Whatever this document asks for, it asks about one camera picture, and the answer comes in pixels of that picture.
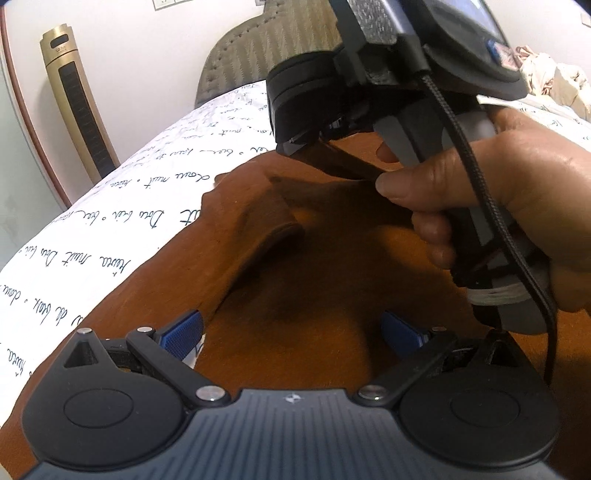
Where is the brown knit sweater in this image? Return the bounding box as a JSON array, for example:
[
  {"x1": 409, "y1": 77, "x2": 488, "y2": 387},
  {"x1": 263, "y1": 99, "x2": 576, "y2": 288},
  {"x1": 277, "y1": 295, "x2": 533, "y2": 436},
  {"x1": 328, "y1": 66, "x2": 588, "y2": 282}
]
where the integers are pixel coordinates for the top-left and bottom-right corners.
[{"x1": 1, "y1": 123, "x2": 590, "y2": 479}]

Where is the pink clothes pile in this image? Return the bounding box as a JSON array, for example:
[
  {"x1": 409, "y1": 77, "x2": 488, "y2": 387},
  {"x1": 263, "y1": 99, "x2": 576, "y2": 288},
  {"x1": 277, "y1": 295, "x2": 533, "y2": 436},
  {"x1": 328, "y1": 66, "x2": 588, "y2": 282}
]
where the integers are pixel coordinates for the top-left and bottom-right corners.
[{"x1": 514, "y1": 45, "x2": 536, "y2": 65}]

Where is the person's right hand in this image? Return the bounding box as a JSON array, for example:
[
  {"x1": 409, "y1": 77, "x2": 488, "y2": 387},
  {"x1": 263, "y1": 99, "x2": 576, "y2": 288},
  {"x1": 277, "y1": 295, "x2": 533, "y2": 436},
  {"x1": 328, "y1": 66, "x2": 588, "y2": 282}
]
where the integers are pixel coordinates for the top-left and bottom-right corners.
[{"x1": 376, "y1": 105, "x2": 590, "y2": 312}]

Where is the cream padded jacket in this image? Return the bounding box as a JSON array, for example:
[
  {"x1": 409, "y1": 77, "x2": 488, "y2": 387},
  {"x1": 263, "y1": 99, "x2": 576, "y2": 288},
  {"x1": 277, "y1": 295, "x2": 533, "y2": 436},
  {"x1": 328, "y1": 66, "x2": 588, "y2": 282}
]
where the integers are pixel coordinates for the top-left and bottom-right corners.
[{"x1": 520, "y1": 53, "x2": 590, "y2": 121}]

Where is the white quilt with script print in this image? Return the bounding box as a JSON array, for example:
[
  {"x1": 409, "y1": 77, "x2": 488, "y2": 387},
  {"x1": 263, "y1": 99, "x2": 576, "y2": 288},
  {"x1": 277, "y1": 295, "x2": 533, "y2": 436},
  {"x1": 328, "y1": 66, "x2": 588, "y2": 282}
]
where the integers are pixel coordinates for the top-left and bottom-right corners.
[{"x1": 0, "y1": 79, "x2": 591, "y2": 418}]

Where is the olive upholstered headboard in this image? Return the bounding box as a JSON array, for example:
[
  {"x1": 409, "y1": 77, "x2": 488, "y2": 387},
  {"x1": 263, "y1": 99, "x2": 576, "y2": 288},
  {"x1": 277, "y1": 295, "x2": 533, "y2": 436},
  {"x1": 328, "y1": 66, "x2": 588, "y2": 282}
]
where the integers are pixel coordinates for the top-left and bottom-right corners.
[{"x1": 194, "y1": 0, "x2": 342, "y2": 107}]

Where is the gold tower fan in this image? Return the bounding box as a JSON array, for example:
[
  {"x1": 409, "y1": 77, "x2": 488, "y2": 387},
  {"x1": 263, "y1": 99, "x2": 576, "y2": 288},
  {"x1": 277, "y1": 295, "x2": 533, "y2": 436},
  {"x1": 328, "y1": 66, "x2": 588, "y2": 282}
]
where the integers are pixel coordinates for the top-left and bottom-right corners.
[{"x1": 40, "y1": 24, "x2": 120, "y2": 184}]

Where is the black braided cable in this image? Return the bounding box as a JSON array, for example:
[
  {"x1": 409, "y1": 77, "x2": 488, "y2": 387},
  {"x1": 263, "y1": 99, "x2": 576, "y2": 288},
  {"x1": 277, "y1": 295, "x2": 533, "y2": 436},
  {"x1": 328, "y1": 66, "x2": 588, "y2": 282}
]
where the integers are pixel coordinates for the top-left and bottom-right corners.
[{"x1": 420, "y1": 73, "x2": 559, "y2": 386}]

